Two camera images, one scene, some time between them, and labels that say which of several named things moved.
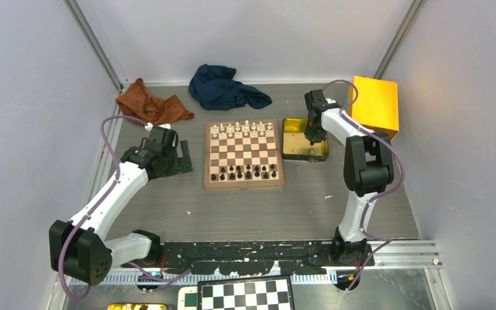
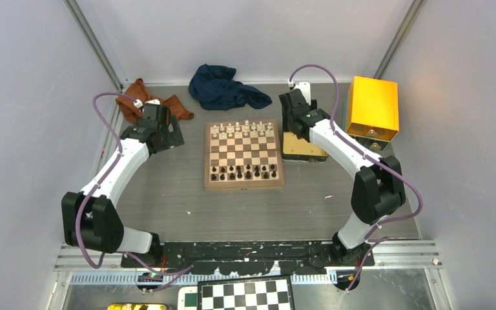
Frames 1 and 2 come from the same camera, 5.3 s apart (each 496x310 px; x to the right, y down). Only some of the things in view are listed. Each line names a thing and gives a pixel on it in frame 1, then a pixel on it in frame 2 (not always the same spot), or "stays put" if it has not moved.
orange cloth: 138,101 stays put
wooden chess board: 243,155 stays put
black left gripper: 181,165 → 174,137
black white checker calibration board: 263,293 stays put
